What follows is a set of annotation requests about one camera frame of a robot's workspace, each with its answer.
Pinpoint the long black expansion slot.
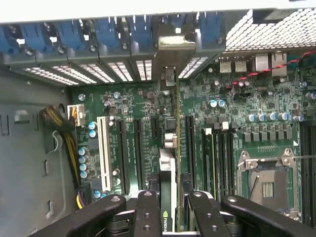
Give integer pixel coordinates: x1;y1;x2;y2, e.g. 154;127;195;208
133;118;146;191
185;115;197;191
116;119;130;196

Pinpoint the CPU socket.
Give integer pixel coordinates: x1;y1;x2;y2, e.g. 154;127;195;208
237;148;301;220

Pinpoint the white expansion slot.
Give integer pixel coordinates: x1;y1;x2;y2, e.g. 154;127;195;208
96;116;112;192

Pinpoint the short black expansion slot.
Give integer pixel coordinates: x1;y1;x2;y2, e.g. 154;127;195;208
151;117;159;139

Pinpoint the white power connector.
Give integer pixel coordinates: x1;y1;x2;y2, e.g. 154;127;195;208
67;103;85;127

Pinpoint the green motherboard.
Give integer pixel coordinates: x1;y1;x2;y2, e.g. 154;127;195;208
70;49;316;223

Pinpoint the open PC case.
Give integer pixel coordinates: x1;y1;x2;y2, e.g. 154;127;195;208
0;0;316;237

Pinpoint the black yellow power cable bundle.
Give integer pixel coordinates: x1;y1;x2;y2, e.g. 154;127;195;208
39;105;87;209

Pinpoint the red black twisted wire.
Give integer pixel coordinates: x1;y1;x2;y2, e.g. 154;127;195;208
226;48;316;89

